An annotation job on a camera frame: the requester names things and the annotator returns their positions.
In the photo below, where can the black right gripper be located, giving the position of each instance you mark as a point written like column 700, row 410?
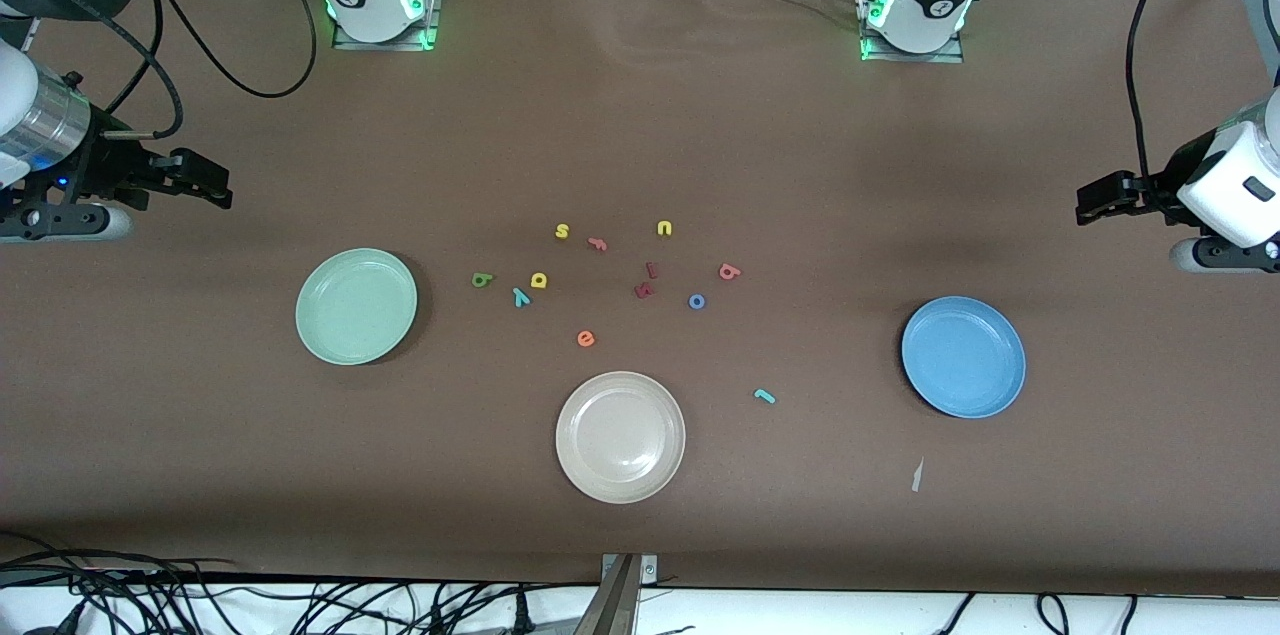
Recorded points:
column 100, row 165

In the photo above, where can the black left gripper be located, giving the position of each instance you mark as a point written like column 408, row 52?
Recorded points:
column 1163, row 185

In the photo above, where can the green foam letter b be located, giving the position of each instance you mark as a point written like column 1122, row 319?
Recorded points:
column 482, row 281

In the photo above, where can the teal foam letter y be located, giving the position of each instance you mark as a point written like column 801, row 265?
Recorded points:
column 520, row 298

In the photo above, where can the teal foam letter l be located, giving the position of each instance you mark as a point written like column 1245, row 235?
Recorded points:
column 764, row 396

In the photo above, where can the light green plate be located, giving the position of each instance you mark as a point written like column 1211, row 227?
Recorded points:
column 356, row 307

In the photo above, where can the aluminium profile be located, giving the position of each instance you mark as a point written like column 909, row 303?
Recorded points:
column 27, row 33

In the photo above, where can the blue plate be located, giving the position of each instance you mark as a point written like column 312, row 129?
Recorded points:
column 963, row 356

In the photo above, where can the white tape scrap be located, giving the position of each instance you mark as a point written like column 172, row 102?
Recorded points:
column 917, row 475

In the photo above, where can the beige plate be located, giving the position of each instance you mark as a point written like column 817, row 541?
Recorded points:
column 620, row 437

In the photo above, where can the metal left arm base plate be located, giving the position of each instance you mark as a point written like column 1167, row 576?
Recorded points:
column 950, row 57

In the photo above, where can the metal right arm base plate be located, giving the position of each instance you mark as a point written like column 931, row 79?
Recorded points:
column 432, row 5

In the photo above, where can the metal clamp bracket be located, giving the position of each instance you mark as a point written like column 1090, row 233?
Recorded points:
column 620, row 595

